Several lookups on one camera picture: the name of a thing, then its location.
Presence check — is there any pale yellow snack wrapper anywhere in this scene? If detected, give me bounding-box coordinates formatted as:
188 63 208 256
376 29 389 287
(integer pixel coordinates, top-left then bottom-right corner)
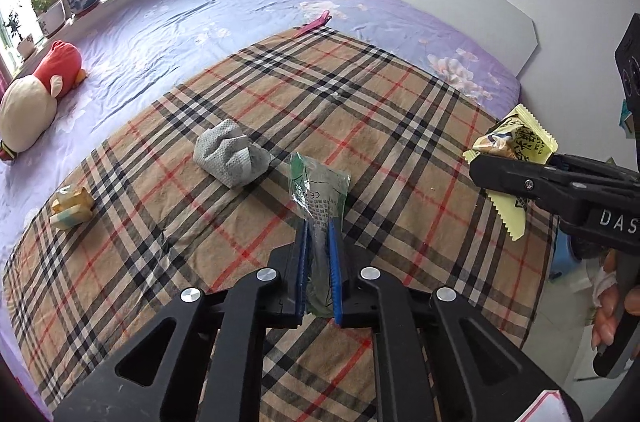
463 104 558 241

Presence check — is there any green white foil pouch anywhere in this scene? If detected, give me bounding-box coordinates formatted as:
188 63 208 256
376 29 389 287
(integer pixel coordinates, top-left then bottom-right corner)
288 153 350 318

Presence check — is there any person's right hand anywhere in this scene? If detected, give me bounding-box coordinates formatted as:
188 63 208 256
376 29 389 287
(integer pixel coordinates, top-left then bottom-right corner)
591 250 620 350

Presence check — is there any blue plastic stool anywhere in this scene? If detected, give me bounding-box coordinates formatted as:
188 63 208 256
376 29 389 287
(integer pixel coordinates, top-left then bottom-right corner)
550 231 578 278

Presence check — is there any plaid beige blanket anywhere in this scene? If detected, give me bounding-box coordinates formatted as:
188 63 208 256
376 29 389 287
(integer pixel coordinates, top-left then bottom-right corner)
3 28 555 408

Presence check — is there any grey crumpled sock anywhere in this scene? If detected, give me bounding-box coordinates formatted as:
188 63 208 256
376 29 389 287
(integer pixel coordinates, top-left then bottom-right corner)
193 119 271 188

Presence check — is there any white red paper corner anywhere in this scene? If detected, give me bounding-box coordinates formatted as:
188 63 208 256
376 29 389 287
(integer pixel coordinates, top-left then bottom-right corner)
516 390 570 422

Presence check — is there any pink strip on bed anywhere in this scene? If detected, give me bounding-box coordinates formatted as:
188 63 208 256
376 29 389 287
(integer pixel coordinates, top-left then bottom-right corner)
296 11 331 37

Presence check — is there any small yellow crumpled wrapper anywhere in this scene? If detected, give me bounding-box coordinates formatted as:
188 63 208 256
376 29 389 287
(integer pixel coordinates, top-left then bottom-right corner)
50 185 94 231

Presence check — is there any purple floral bedsheet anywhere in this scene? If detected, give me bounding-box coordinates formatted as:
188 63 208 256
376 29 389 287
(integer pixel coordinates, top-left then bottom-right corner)
0 0 522 412

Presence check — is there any red cream plush toy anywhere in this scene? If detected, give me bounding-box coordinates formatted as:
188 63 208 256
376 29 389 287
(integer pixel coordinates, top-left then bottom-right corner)
1 40 87 163

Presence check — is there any small white pot plant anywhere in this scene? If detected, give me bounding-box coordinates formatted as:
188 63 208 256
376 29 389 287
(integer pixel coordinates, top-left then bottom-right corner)
1 10 35 62

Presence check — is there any white pot green plant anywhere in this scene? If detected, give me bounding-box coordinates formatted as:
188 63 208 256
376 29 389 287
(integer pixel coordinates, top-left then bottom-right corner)
30 0 66 39

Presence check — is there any teal wall sticker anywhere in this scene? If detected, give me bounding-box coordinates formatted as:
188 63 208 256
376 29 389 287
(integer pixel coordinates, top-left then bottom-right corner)
620 101 636 138

